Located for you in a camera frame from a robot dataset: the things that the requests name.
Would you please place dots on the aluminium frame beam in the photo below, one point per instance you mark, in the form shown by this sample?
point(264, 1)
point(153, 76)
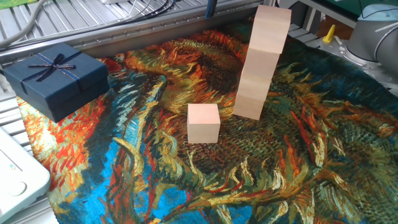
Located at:
point(268, 2)

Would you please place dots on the green printed cloth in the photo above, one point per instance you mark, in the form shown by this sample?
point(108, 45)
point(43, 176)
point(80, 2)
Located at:
point(12, 2)

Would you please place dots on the plain wooden cube block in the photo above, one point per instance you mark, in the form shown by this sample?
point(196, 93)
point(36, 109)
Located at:
point(269, 29)
point(203, 124)
point(247, 109)
point(253, 88)
point(259, 63)

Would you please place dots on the navy gift box with ribbon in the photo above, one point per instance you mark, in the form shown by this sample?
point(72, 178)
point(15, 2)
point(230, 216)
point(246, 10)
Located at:
point(62, 90)

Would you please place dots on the yellow plastic piece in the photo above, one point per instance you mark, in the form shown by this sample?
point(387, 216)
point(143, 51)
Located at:
point(329, 36)

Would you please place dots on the white electronic device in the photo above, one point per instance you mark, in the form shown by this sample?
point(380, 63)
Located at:
point(18, 174)

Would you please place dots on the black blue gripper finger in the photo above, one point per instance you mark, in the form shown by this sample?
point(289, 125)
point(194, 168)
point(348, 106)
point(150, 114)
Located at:
point(211, 8)

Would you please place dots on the aluminium slotted rail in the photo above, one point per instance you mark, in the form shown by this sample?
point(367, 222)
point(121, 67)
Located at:
point(140, 32)

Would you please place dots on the sunflower painting print cloth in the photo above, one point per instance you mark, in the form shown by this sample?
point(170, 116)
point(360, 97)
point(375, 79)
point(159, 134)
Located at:
point(155, 171)

